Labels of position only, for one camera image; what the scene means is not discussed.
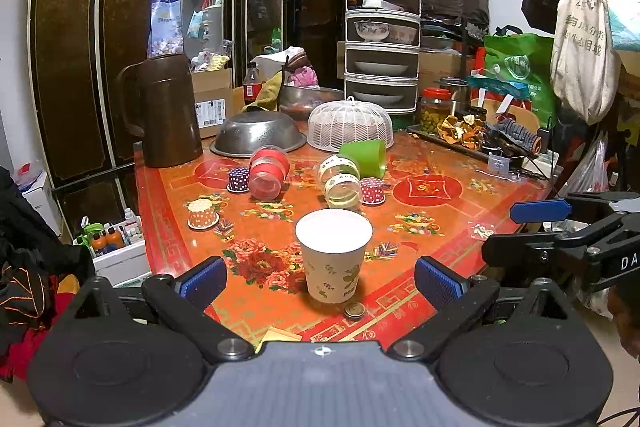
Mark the white carton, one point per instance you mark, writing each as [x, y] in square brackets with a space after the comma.
[42, 199]

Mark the green plastic cup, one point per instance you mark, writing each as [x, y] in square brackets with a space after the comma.
[365, 157]

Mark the white mesh food cover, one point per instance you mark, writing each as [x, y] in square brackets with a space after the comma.
[350, 122]

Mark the cola bottle with red cap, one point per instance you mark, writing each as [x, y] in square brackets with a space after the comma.
[252, 84]

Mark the steel bowl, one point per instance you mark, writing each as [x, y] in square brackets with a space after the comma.
[307, 99]

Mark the metal cup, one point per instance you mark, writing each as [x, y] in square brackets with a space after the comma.
[456, 94]

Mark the glass pickle jar red lid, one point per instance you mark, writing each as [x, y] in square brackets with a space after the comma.
[434, 112]

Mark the green shopping bag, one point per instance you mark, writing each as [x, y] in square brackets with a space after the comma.
[520, 67]

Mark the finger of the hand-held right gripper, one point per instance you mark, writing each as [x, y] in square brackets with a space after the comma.
[540, 211]
[520, 249]

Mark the red polka dot paper liner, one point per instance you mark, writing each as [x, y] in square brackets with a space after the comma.
[372, 191]

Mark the white plastic bag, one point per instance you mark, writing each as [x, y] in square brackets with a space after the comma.
[590, 167]

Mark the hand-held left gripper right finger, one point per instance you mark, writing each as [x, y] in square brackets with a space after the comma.
[439, 283]

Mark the cardboard box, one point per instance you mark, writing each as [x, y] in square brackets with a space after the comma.
[212, 102]

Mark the white floral paper cup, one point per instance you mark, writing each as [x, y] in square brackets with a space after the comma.
[332, 267]

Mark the floral ceramic bowl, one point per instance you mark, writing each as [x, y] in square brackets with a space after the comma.
[371, 32]

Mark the small round metal cap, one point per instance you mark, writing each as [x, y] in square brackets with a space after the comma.
[354, 310]

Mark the white tiered dish rack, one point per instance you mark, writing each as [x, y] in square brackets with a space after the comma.
[382, 57]

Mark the purple polka dot paper liner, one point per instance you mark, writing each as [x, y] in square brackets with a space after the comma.
[238, 180]

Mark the steel basin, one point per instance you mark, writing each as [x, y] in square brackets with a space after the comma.
[257, 132]

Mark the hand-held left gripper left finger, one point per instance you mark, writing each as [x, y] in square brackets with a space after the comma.
[204, 281]

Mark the dried orange peels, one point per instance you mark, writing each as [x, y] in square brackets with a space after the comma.
[457, 129]

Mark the rolled grey cloth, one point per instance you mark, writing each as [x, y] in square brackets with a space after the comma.
[520, 134]

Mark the brown thermal jug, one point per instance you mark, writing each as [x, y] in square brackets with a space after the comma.
[167, 112]

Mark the yellow paper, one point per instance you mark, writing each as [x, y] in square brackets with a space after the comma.
[275, 338]

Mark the clear glass cup with labels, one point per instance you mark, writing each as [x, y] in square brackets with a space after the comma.
[341, 187]

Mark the yellow cloth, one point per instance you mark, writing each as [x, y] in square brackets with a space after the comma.
[265, 92]

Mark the white box of bottles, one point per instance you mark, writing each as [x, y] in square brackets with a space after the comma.
[117, 249]

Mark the dark tray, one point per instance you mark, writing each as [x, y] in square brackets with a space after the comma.
[450, 146]

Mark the person's right forearm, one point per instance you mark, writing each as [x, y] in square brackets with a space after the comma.
[627, 322]

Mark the orange polka dot paper liner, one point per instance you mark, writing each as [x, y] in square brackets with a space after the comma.
[202, 214]

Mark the pale ceramic bowl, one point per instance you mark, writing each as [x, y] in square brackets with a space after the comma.
[402, 34]

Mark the white plate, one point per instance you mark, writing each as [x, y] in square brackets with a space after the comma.
[381, 68]
[377, 98]

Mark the blue and white snack bag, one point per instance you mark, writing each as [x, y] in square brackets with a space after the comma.
[165, 19]

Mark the pink cloth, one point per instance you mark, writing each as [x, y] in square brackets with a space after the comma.
[304, 77]

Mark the black clothing pile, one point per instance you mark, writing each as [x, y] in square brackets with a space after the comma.
[30, 267]

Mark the beige canvas tote bag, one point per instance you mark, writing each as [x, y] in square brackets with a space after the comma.
[582, 52]

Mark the small clear plastic tag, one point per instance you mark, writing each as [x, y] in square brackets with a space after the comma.
[502, 166]

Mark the dark brown wardrobe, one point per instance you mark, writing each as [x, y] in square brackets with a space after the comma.
[75, 57]

